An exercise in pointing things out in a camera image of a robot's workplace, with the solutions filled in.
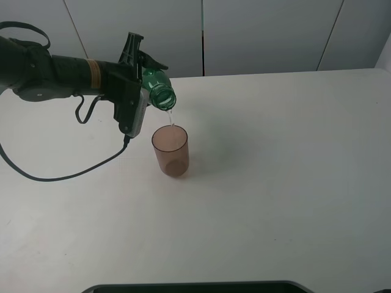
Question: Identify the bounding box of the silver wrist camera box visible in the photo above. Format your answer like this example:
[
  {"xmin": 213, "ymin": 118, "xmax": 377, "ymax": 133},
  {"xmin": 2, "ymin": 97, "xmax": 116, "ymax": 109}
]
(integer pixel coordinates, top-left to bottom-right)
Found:
[{"xmin": 127, "ymin": 89, "xmax": 149, "ymax": 139}]

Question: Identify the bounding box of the green transparent water bottle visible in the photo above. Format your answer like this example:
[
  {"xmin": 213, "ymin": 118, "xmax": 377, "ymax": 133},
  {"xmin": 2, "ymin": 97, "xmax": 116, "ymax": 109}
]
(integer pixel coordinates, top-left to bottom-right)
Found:
[{"xmin": 142, "ymin": 68, "xmax": 177, "ymax": 111}]

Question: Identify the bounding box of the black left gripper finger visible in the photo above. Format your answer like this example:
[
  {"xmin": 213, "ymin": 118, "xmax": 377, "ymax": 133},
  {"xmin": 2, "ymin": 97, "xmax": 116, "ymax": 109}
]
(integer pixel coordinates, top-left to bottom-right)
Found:
[
  {"xmin": 137, "ymin": 50, "xmax": 169, "ymax": 73},
  {"xmin": 119, "ymin": 32, "xmax": 144, "ymax": 66}
]

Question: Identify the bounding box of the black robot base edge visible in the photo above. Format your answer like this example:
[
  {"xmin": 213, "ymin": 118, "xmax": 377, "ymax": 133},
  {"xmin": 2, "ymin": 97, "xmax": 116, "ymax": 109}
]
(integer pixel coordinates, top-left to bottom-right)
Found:
[{"xmin": 84, "ymin": 281, "xmax": 311, "ymax": 292}]

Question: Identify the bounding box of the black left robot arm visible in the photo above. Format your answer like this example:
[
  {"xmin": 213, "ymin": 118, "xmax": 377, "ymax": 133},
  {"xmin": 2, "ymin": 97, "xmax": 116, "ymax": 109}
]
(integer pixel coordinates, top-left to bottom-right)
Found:
[{"xmin": 1, "ymin": 37, "xmax": 141, "ymax": 137}]

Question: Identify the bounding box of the pink translucent plastic cup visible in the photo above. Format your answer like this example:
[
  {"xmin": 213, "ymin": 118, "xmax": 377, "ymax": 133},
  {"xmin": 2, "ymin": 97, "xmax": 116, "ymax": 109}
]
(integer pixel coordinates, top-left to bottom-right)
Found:
[{"xmin": 152, "ymin": 125, "xmax": 189, "ymax": 178}]

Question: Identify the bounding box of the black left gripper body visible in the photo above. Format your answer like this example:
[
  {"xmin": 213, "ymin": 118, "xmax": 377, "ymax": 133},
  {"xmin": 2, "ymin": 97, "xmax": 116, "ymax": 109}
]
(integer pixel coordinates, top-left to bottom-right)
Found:
[{"xmin": 103, "ymin": 62, "xmax": 142, "ymax": 132}]

